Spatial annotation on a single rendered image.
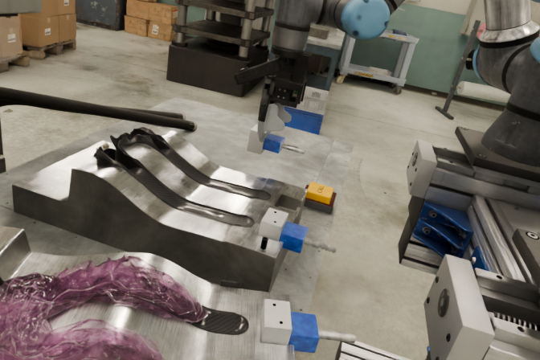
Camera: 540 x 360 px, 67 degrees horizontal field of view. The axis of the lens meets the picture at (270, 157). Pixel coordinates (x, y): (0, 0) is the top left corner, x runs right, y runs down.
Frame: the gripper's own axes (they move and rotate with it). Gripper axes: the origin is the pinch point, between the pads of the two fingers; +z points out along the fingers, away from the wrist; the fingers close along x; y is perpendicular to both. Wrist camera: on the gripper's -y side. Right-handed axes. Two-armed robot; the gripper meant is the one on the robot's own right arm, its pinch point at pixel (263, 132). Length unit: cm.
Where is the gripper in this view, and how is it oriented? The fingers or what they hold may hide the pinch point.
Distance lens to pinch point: 96.9
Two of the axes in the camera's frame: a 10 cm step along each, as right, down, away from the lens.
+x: 2.7, -3.4, 9.0
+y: 9.5, 2.7, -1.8
